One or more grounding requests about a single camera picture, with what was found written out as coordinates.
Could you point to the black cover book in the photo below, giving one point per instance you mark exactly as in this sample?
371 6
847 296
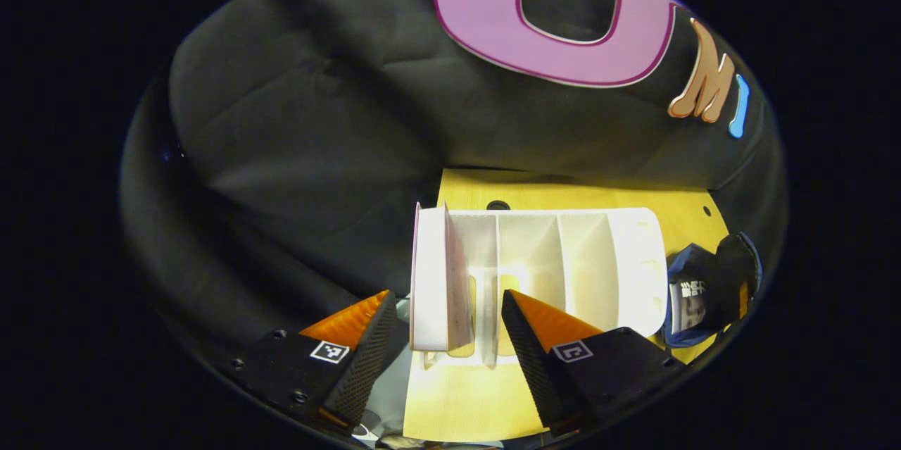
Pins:
688 305

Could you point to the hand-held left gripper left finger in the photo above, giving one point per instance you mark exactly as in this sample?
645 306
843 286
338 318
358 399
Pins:
369 358

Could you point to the black backdrop cloth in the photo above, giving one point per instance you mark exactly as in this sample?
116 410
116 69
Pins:
295 119

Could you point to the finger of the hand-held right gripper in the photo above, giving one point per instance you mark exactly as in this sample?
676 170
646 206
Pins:
744 298

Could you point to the pink cover book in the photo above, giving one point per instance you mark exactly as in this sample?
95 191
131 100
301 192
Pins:
429 281

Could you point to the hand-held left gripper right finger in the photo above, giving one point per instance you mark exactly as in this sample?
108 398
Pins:
531 365

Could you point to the blue schoolbag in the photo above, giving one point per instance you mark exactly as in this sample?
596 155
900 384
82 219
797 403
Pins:
725 281

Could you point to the white bookshelf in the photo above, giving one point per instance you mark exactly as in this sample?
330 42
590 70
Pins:
584 260

